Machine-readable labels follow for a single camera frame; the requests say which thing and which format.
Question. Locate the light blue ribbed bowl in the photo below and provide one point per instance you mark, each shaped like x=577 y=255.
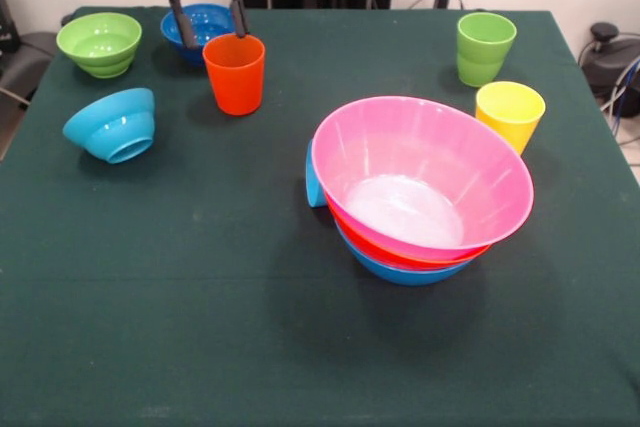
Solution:
x=110 y=122

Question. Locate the large orange bowl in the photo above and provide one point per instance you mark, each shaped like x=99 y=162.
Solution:
x=380 y=249

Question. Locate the green cup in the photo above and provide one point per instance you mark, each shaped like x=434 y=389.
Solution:
x=485 y=47

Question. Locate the light blue cup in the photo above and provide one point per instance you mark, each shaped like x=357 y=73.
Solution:
x=315 y=182

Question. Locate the green ribbed bowl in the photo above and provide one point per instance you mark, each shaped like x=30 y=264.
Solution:
x=100 y=42

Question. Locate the large blue bowl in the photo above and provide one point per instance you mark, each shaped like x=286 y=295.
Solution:
x=405 y=274

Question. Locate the dark green tablecloth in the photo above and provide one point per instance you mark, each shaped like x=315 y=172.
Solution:
x=200 y=297

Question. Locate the dark blue ribbed bowl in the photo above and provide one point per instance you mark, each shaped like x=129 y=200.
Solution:
x=210 y=22

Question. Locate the large pink bowl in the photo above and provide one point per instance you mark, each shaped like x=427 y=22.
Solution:
x=425 y=157

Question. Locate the yellow cup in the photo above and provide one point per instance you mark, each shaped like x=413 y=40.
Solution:
x=507 y=117

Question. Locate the orange cup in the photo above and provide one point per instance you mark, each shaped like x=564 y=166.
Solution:
x=235 y=82

